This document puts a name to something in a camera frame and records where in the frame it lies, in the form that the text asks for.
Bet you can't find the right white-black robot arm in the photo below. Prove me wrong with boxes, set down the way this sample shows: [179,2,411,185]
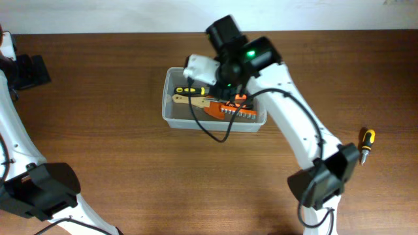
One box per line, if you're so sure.
[184,15,361,234]

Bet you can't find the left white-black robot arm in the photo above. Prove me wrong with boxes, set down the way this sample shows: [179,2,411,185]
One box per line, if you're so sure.
[1,31,121,234]

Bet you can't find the metal file yellow-black handle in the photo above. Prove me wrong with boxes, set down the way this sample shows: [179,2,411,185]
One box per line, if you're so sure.
[174,87,210,97]

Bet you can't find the needle-nose pliers orange-black handles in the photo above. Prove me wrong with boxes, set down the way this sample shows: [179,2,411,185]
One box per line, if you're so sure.
[225,94,254,110]

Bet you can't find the orange socket rail with sockets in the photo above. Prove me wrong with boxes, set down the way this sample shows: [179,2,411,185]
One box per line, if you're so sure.
[221,104,257,119]

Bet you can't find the orange scraper wooden handle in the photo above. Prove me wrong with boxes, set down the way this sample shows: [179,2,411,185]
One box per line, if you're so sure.
[172,95,225,120]

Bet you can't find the clear plastic container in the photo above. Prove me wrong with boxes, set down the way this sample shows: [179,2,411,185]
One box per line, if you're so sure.
[162,67,267,133]

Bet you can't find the stubby yellow-black screwdriver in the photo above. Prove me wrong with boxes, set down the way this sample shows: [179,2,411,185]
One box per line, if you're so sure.
[360,129,376,166]

